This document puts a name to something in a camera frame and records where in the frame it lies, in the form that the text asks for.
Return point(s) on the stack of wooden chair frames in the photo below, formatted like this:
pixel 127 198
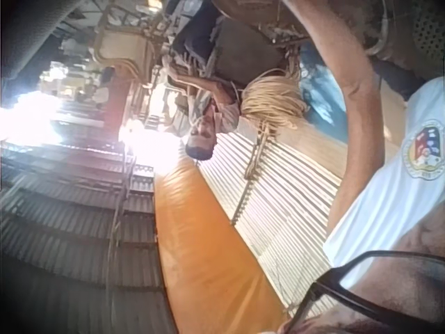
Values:
pixel 121 45

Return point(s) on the orange painted beam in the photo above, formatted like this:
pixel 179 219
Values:
pixel 198 250

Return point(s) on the coiled rattan cane bundle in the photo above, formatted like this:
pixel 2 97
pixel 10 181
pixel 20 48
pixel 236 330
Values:
pixel 271 99

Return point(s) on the bent rattan frame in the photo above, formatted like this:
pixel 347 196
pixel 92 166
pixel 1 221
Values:
pixel 379 31

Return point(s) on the blue tarp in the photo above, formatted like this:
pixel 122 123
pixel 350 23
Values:
pixel 323 101

